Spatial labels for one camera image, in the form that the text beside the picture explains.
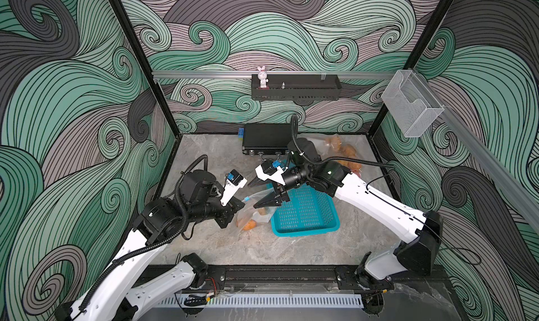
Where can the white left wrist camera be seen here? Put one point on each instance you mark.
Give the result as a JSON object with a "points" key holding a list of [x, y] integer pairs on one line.
{"points": [[234, 181]]}

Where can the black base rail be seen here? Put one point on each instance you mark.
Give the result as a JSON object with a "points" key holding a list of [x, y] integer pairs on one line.
{"points": [[344, 276]]}

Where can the white pink bunny figurine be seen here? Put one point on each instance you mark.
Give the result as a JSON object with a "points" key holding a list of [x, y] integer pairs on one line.
{"points": [[262, 77]]}

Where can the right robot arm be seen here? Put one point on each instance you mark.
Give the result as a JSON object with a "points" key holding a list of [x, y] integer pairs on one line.
{"points": [[419, 233]]}

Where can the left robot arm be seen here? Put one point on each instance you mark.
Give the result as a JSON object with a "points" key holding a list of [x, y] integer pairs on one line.
{"points": [[198, 196]]}

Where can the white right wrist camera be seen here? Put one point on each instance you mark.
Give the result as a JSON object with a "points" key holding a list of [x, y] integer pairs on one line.
{"points": [[270, 171]]}

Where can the black aluminium case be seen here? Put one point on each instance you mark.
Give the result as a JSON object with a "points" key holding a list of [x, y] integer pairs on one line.
{"points": [[266, 139]]}

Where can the clear acrylic wall holder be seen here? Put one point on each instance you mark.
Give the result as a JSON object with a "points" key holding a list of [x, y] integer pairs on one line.
{"points": [[412, 103]]}

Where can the teal plastic basket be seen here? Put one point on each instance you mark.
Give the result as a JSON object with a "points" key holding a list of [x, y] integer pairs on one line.
{"points": [[308, 212]]}

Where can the white slotted cable duct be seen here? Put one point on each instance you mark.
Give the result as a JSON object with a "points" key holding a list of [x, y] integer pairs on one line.
{"points": [[353, 301]]}

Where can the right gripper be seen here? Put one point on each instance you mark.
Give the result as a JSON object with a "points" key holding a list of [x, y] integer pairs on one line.
{"points": [[276, 198]]}

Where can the black wall shelf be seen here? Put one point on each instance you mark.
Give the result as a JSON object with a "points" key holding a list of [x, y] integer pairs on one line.
{"points": [[299, 88]]}

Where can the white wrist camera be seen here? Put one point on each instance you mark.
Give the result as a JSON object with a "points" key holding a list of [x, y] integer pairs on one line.
{"points": [[234, 181], [270, 171]]}

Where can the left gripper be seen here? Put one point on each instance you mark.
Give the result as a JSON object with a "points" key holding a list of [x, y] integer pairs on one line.
{"points": [[227, 211]]}

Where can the clear blue-zipper bag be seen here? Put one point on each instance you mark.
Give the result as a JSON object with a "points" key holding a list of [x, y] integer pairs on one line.
{"points": [[320, 142], [248, 213]]}

